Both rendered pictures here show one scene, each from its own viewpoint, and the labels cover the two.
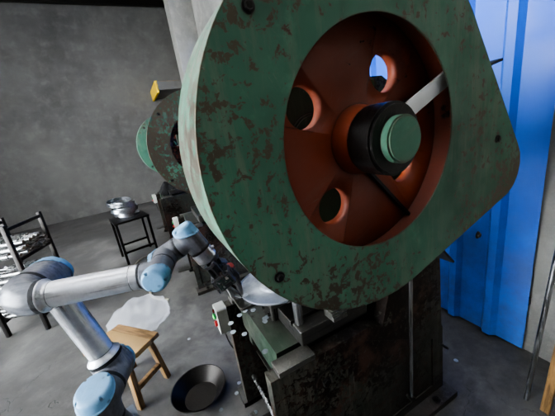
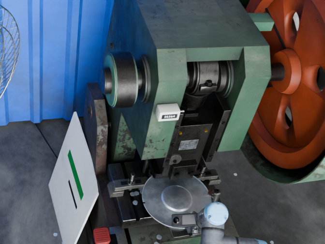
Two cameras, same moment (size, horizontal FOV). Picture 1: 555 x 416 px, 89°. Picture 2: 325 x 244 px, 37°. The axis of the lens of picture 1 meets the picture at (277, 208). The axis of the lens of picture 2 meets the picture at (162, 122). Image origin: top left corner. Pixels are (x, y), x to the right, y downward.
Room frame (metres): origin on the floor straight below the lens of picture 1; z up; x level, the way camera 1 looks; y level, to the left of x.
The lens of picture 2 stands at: (1.16, 1.28, 2.37)
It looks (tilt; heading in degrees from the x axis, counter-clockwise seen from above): 44 degrees down; 269
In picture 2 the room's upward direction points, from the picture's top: 14 degrees clockwise
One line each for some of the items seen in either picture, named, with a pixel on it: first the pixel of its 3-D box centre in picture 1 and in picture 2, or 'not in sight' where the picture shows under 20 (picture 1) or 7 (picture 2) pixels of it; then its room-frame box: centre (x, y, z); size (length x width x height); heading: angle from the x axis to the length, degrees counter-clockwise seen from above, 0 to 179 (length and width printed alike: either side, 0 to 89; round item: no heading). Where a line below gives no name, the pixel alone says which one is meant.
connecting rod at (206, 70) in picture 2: not in sight; (193, 88); (1.06, -0.06, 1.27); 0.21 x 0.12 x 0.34; 115
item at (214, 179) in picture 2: (324, 295); (203, 173); (0.91, -0.13, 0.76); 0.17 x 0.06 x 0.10; 25
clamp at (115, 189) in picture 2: not in sight; (129, 182); (1.21, 0.02, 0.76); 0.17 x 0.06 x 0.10; 25
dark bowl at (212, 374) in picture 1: (199, 390); not in sight; (1.23, 0.58, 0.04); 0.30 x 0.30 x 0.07
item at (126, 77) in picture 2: not in sight; (126, 80); (1.29, 0.03, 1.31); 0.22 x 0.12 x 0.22; 115
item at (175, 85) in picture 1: (175, 88); not in sight; (6.77, 1.84, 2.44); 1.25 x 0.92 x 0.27; 25
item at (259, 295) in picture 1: (274, 282); (177, 197); (1.01, 0.06, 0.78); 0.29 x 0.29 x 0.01
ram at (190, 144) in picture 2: not in sight; (183, 141); (1.04, -0.02, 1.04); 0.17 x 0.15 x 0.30; 115
